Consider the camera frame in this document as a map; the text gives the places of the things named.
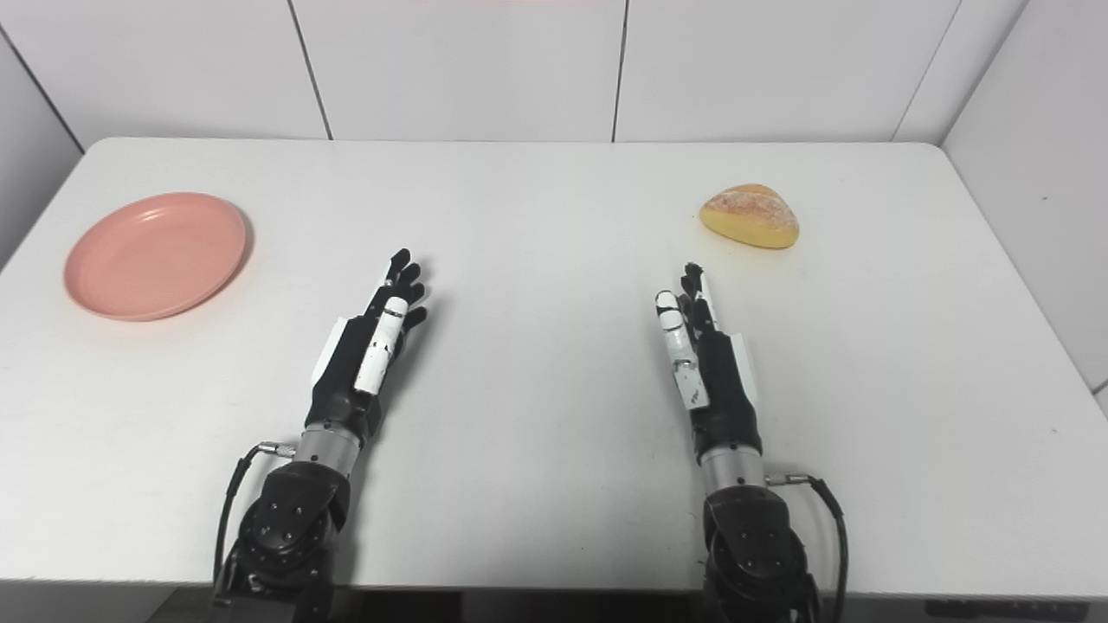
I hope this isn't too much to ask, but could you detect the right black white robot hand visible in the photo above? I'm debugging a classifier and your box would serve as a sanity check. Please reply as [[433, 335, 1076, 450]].
[[654, 262, 764, 459]]

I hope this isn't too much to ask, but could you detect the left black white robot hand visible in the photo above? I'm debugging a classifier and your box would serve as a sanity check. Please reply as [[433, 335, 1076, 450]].
[[307, 248, 430, 442]]

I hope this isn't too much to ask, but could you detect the golden bread roll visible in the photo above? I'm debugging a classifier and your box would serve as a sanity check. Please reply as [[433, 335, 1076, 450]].
[[699, 183, 801, 250]]

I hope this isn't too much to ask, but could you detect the pink plate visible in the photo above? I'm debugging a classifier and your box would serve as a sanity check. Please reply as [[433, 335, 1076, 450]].
[[63, 192, 249, 323]]

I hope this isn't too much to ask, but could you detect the black bar under table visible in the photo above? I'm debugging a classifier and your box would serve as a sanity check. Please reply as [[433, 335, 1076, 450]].
[[924, 599, 1090, 620]]

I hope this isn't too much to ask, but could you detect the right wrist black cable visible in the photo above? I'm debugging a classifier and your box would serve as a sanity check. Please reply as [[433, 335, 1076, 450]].
[[766, 472, 850, 623]]

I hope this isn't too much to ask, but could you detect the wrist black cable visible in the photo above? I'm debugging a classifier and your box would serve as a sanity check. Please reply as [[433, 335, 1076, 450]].
[[213, 441, 297, 594], [766, 472, 850, 623]]

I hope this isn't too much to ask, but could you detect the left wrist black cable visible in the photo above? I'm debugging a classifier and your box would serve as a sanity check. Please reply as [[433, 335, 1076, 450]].
[[213, 441, 297, 594]]

